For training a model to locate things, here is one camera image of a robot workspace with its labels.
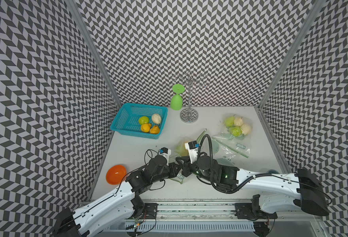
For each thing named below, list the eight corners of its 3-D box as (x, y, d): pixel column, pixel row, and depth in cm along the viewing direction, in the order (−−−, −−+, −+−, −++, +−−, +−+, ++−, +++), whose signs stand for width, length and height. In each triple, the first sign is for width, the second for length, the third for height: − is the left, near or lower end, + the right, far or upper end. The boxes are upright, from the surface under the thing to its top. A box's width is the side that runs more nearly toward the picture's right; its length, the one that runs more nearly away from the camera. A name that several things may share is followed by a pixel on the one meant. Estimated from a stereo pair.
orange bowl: (108, 184, 82) (103, 181, 77) (112, 169, 88) (108, 164, 83) (124, 184, 82) (120, 181, 77) (127, 169, 88) (124, 164, 83)
